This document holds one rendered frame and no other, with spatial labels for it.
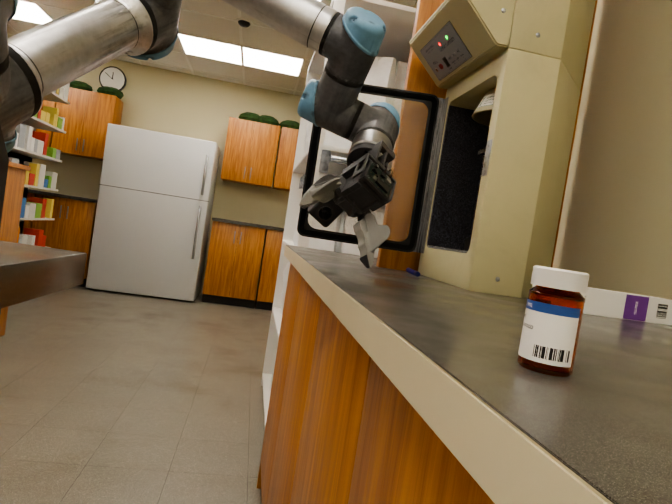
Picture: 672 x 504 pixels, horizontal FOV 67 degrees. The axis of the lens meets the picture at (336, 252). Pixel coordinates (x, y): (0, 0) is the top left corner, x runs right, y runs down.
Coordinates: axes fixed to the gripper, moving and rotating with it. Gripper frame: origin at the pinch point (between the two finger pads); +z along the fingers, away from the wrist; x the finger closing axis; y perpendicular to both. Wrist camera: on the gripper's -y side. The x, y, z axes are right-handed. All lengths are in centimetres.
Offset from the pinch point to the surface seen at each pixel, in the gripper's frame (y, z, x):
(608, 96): 30, -82, 46
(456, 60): 13, -58, 6
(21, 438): -195, -6, 10
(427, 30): 10, -63, -1
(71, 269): -10.2, 22.9, -25.5
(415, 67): -1, -74, 6
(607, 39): 35, -96, 38
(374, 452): 10.5, 31.9, 7.0
